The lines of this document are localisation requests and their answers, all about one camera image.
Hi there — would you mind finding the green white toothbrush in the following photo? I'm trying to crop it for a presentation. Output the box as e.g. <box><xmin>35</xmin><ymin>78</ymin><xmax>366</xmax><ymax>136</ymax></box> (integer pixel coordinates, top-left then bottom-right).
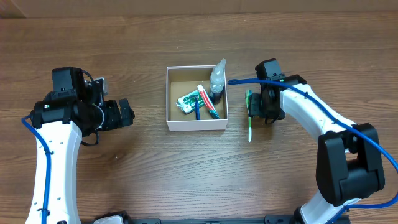
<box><xmin>245</xmin><ymin>90</ymin><xmax>252</xmax><ymax>142</ymax></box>

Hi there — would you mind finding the clear pump sanitizer bottle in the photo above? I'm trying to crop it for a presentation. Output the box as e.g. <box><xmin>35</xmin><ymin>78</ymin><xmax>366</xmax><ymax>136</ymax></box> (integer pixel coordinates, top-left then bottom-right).
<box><xmin>209</xmin><ymin>59</ymin><xmax>226</xmax><ymax>104</ymax></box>

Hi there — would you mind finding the white green toothpaste tube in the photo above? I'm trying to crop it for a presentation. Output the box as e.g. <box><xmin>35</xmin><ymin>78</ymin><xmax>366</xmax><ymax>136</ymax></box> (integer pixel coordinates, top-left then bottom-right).
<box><xmin>197</xmin><ymin>85</ymin><xmax>220</xmax><ymax>119</ymax></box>

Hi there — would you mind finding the blue disposable razor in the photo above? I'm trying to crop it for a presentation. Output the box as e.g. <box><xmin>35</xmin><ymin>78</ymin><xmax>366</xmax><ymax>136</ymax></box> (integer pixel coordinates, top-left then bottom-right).
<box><xmin>195</xmin><ymin>95</ymin><xmax>200</xmax><ymax>120</ymax></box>

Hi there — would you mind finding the green soap bar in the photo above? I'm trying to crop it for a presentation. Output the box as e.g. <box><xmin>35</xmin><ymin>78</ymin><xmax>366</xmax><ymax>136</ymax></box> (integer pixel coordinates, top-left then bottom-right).
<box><xmin>176</xmin><ymin>90</ymin><xmax>205</xmax><ymax>114</ymax></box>

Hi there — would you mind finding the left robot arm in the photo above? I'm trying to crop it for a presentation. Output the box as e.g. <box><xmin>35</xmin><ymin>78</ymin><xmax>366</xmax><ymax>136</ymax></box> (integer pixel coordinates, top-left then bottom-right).
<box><xmin>21</xmin><ymin>67</ymin><xmax>135</xmax><ymax>223</ymax></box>

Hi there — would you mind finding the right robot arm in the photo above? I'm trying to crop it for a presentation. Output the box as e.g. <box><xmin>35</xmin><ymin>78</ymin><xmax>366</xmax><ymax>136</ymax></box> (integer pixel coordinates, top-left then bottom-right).
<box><xmin>246</xmin><ymin>58</ymin><xmax>385</xmax><ymax>223</ymax></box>

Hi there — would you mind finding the white cardboard box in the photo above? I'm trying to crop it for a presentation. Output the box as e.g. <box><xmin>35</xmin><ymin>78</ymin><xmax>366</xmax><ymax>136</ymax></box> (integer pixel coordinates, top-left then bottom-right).
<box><xmin>165</xmin><ymin>65</ymin><xmax>229</xmax><ymax>131</ymax></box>

